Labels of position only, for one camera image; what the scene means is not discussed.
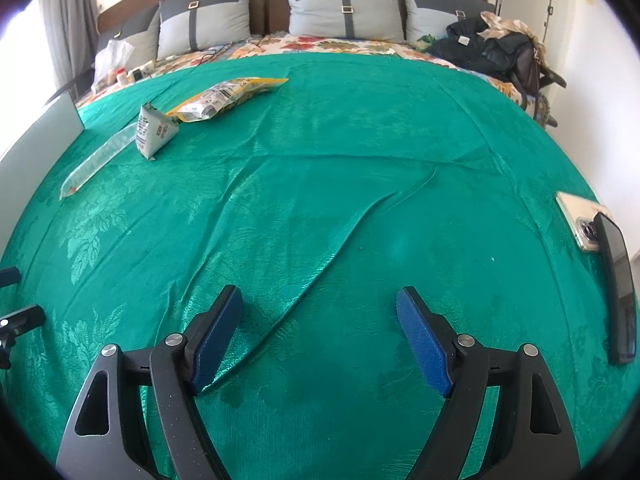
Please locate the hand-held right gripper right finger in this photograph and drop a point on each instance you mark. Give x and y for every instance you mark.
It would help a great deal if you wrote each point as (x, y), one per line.
(425, 345)

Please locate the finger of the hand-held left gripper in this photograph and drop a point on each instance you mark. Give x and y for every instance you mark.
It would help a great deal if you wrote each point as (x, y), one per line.
(22, 319)
(9, 277)

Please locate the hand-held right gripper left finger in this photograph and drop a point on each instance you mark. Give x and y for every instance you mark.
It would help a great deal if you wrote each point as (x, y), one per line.
(217, 345)

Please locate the white box wall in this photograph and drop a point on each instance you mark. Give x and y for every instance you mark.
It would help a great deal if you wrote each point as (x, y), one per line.
(35, 145)

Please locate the long snack bar packet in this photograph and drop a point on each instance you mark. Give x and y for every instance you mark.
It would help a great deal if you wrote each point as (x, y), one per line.
(95, 167)

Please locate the small white yellow packet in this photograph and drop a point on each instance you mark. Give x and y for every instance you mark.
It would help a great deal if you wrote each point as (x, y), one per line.
(152, 132)

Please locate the yellow snack packet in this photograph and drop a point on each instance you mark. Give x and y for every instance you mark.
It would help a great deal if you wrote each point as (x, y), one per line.
(220, 97)

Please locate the green blanket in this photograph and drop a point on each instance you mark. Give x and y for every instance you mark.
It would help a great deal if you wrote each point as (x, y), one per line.
(350, 185)

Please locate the gold phone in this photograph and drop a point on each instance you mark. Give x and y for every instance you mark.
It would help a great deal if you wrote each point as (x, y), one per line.
(580, 220)

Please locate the black rectangular device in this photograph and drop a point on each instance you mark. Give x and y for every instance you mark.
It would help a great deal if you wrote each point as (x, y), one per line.
(617, 290)

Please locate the black chair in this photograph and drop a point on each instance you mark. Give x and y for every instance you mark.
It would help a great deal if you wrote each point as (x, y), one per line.
(80, 80)

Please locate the small red-capped bottle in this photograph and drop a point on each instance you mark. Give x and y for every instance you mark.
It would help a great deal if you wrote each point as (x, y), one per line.
(122, 78)

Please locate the white plastic bag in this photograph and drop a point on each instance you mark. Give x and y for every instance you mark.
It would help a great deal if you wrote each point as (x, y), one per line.
(112, 62)

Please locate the white power strip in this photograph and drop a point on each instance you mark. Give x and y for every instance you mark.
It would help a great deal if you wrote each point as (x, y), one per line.
(145, 69)

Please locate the grey curtain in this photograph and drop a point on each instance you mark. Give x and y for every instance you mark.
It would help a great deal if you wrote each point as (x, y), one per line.
(65, 20)

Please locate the grey pillow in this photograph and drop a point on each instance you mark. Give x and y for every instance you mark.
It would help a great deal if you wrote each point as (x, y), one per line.
(440, 10)
(205, 15)
(140, 35)
(345, 5)

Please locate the brown handbag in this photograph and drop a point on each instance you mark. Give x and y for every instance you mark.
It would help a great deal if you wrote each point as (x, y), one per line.
(527, 67)

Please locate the black bag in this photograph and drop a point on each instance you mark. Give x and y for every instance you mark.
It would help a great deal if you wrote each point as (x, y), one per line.
(475, 50)

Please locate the beige scarf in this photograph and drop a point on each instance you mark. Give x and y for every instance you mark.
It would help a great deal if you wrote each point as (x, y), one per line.
(507, 25)

